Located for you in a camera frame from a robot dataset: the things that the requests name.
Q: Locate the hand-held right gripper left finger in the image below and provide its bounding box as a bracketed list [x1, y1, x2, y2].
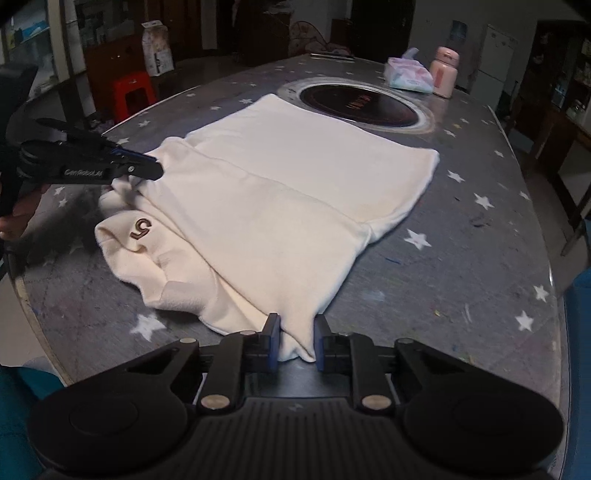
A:
[124, 314, 281, 412]

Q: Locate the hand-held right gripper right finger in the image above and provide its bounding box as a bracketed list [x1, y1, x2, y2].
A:
[314, 315, 467, 412]

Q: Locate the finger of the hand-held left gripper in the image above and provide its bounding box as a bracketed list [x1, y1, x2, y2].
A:
[111, 158, 165, 182]
[37, 117, 158, 163]

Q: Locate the cream long-sleeve shirt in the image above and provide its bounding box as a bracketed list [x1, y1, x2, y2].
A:
[95, 93, 439, 363]

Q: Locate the person's left hand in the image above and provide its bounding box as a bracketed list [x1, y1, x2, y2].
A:
[0, 185, 44, 241]

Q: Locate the red plastic stool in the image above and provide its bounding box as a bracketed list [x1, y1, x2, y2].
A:
[110, 71, 157, 121]

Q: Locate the white printed paper bag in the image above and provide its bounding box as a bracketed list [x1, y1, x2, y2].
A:
[141, 21, 175, 77]

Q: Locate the brown shelf cabinet with boxes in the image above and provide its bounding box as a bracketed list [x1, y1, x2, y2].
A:
[0, 0, 93, 93]

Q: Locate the polka dot play tent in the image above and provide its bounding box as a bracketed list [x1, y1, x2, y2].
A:
[288, 21, 352, 56]

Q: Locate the round black induction cooker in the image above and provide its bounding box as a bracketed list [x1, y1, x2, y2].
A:
[279, 78, 437, 134]

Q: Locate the blue chair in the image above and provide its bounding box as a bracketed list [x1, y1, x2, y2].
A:
[563, 270, 591, 480]

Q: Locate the white soft tissue pack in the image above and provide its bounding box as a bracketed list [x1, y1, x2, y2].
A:
[385, 56, 435, 94]

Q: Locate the pink insulated bottle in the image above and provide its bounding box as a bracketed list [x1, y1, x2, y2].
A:
[429, 46, 460, 99]

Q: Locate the brown wooden desk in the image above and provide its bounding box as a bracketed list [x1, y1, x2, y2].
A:
[545, 106, 591, 257]

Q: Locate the white refrigerator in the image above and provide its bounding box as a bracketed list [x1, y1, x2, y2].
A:
[471, 24, 519, 109]

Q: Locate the brown glass-door wall cabinet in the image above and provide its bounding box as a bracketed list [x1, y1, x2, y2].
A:
[522, 21, 591, 153]

